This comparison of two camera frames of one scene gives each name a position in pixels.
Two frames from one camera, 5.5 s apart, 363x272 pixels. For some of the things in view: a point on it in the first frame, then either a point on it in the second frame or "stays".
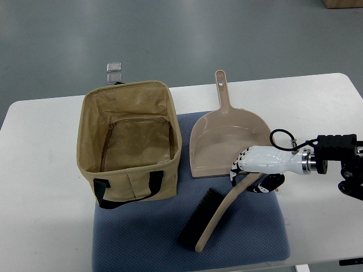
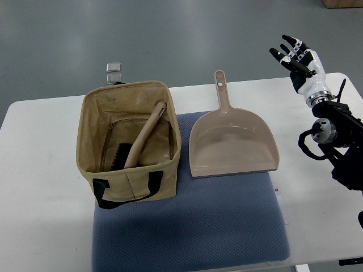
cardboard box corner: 343,4 stays
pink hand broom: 208,212 → 126,153
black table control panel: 351,262 stays
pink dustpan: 219,136 stays
